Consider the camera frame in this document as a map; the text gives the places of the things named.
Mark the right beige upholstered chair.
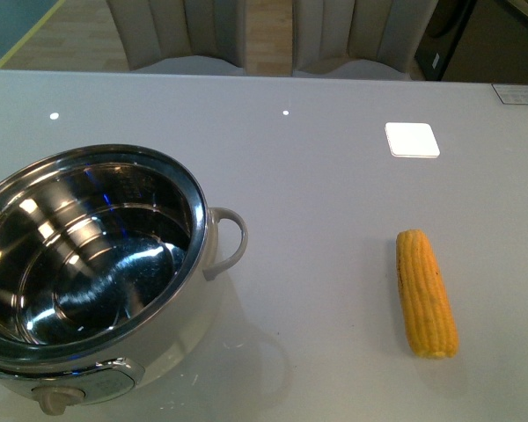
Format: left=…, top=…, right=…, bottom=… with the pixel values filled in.
left=292, top=0, right=437, bottom=81

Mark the left beige upholstered chair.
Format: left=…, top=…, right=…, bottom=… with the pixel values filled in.
left=107, top=0, right=246, bottom=76

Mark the beige upholstered chair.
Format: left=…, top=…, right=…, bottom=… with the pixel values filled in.
left=292, top=0, right=437, bottom=81
left=107, top=0, right=246, bottom=76

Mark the blue label sticker on table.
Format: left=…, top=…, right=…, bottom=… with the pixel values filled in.
left=492, top=84, right=528, bottom=106

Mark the white electric cooking pot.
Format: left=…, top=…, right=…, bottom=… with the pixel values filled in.
left=0, top=145, right=247, bottom=415

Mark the yellow corn cob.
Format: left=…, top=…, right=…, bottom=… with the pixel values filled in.
left=396, top=229, right=459, bottom=359

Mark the dark cabinet appliance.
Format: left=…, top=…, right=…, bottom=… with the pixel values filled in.
left=415, top=0, right=475, bottom=81

